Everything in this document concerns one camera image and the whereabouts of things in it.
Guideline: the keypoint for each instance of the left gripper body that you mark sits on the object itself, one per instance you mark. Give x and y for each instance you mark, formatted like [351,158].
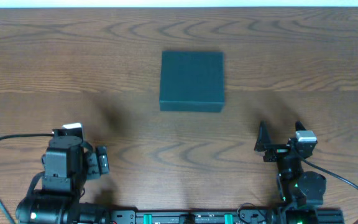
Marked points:
[101,159]

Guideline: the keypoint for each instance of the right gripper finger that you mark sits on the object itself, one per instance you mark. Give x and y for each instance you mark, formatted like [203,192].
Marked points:
[263,141]
[299,126]

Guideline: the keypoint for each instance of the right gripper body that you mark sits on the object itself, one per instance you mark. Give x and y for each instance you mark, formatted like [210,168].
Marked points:
[277,153]

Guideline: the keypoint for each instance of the dark green box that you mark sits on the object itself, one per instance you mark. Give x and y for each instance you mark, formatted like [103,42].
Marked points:
[192,81]

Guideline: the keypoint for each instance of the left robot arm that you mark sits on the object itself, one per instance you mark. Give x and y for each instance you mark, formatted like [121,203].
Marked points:
[54,194]

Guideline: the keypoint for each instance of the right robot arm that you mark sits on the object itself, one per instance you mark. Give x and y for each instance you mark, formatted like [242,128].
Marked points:
[301,192]

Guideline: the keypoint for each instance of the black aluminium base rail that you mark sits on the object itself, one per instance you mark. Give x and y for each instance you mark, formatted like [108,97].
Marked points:
[210,216]

